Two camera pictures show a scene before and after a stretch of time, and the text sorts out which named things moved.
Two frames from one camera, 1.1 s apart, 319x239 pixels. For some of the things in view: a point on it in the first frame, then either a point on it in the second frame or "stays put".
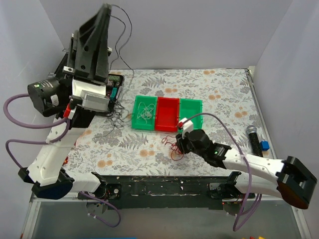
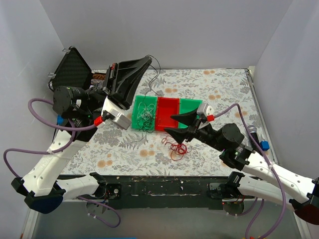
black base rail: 167,192 stays put
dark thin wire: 118,109 to 146,118
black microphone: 251,130 stays put
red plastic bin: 167,114 stays put
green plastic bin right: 189,107 stays put
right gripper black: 181,145 to 195,125
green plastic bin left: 144,113 stays put
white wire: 145,112 stays put
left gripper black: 84,73 to 109,81
